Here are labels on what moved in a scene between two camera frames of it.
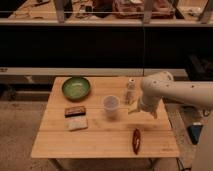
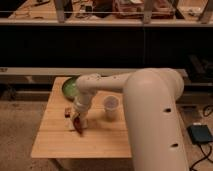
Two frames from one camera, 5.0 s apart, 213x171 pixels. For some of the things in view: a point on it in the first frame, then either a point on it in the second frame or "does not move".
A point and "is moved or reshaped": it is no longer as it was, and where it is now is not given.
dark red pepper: [136, 141] is moved or reshaped
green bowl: [76, 88] does not move
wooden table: [102, 126] does not move
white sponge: [72, 124] does not move
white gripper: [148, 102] → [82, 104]
